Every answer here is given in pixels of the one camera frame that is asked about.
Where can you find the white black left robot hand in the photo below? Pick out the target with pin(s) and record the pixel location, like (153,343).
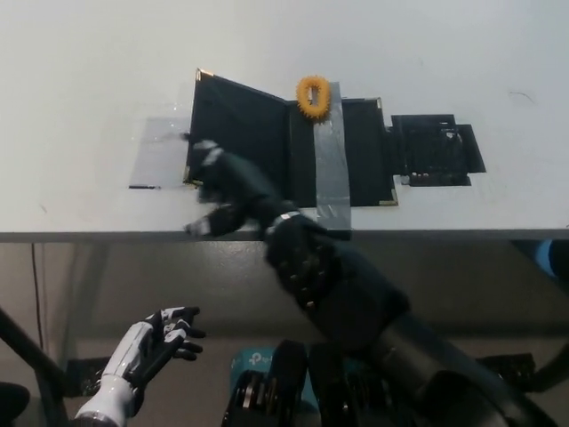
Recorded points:
(133,351)

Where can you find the small black floor patch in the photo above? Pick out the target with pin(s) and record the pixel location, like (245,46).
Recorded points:
(86,378)

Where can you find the large black floor patch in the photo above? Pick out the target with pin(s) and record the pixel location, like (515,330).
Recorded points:
(502,364)

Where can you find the teal TP-Link box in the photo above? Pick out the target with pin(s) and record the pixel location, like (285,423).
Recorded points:
(253,358)

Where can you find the black slanted stand bar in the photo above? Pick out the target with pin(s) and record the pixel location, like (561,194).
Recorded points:
(26,351)

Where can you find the black tape patch on desk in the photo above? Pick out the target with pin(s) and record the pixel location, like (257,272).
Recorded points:
(429,149)

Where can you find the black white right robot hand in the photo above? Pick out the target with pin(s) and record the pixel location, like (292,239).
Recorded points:
(235,191)

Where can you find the black USC diary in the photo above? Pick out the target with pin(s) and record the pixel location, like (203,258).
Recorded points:
(249,129)

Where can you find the clear plastic tape sheet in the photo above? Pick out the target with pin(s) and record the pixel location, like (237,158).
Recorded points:
(160,151)

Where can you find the blue object under desk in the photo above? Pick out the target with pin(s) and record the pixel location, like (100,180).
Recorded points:
(546,260)

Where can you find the grey duct tape strip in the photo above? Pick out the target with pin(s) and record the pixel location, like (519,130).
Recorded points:
(331,160)

